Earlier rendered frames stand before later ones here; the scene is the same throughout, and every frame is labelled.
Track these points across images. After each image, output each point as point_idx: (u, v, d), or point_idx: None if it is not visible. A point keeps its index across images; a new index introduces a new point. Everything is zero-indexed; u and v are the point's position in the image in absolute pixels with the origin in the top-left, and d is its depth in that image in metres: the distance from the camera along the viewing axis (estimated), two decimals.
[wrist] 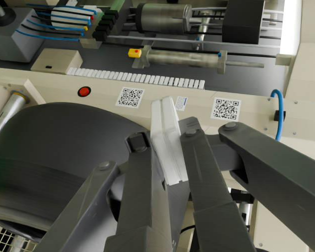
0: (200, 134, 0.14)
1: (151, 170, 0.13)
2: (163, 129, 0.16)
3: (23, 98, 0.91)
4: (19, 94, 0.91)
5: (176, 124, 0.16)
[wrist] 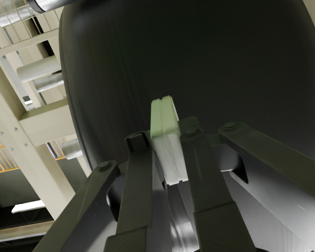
0: (200, 134, 0.14)
1: (151, 170, 0.13)
2: (163, 129, 0.16)
3: None
4: None
5: (176, 124, 0.16)
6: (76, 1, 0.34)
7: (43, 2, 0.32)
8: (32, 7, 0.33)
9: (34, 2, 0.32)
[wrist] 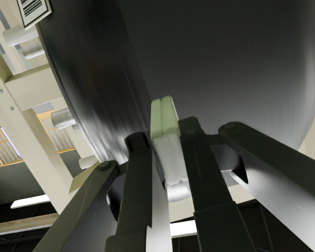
0: (200, 134, 0.14)
1: (151, 170, 0.13)
2: (163, 129, 0.16)
3: None
4: None
5: (176, 124, 0.16)
6: None
7: None
8: None
9: None
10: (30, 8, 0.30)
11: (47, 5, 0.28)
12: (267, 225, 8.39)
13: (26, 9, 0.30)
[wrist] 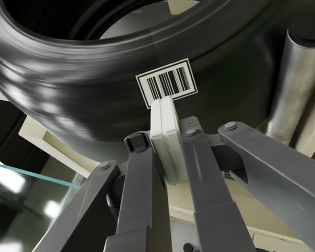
0: (200, 134, 0.14)
1: (151, 170, 0.13)
2: (163, 129, 0.16)
3: None
4: None
5: (176, 124, 0.16)
6: (283, 59, 0.35)
7: (300, 51, 0.32)
8: (302, 38, 0.30)
9: (306, 46, 0.31)
10: (152, 86, 0.34)
11: None
12: None
13: (152, 80, 0.33)
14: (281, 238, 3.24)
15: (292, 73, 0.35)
